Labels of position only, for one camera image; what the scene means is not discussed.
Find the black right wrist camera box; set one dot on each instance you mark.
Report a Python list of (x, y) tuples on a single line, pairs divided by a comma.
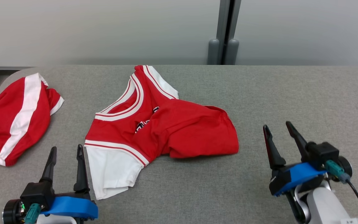
[(323, 154)]

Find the red shorts with white stripe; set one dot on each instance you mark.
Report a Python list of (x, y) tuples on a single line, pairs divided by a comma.
[(20, 121)]

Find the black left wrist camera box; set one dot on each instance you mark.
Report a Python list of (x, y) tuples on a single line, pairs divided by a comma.
[(37, 193)]

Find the red jersey with white sleeves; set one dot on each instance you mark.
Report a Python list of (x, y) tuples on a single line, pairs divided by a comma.
[(191, 130)]

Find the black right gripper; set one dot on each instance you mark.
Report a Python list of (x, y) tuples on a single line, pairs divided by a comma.
[(280, 180)]

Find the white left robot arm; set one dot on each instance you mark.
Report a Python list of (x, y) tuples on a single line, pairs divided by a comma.
[(56, 219)]

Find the grey vertical wall post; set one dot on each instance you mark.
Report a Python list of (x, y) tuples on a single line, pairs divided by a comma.
[(227, 21)]

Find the blue right camera mount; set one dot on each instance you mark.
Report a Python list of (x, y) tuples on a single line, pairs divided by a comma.
[(303, 174)]

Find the grey rounded post foot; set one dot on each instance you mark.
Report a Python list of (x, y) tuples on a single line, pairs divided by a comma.
[(232, 53), (213, 53)]

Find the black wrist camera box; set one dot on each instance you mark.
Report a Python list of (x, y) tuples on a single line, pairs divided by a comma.
[(37, 193), (323, 154)]

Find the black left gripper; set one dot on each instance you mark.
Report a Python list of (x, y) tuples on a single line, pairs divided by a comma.
[(12, 213)]

